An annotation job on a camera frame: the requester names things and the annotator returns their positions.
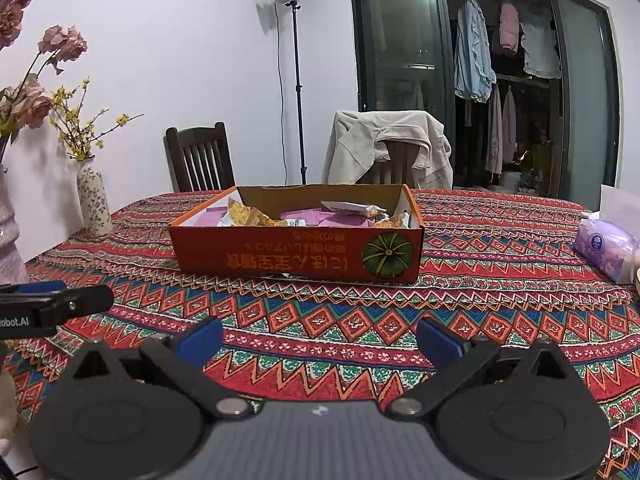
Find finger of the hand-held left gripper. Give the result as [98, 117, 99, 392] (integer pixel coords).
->
[0, 280, 116, 328]

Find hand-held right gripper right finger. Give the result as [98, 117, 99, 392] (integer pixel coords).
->
[386, 317, 583, 421]

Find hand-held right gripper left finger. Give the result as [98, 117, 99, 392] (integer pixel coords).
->
[60, 316, 254, 421]

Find orange cardboard box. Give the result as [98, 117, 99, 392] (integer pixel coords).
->
[168, 183, 426, 285]

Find pale pink vase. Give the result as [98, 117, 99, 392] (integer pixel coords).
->
[0, 162, 31, 286]

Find pale pink fuzzy cloth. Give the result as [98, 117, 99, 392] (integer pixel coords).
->
[0, 369, 21, 456]

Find white speckled vase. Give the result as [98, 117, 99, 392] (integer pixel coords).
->
[76, 155, 115, 238]

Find yellow flower branches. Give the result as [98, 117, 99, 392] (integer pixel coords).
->
[49, 77, 145, 161]

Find dark wooden chair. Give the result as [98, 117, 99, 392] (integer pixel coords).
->
[164, 121, 236, 194]

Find wooden chair with jacket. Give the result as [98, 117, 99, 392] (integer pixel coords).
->
[362, 139, 421, 189]

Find purple tissue pack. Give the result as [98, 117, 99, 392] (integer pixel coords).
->
[573, 217, 640, 285]

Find beige jacket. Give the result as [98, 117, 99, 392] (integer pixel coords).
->
[322, 109, 454, 190]

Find pale hanging long garments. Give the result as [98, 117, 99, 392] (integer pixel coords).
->
[484, 84, 519, 176]

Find wardrobe with hanging clothes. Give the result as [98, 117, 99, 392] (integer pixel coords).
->
[349, 0, 621, 199]

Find light blue hanging shirt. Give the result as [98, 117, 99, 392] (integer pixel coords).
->
[453, 0, 497, 104]

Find white hanging top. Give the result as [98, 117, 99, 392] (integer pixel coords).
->
[519, 9, 562, 80]

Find pink hanging garment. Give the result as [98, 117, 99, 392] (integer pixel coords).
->
[492, 0, 521, 56]

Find black light cable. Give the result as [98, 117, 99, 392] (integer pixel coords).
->
[273, 2, 289, 185]

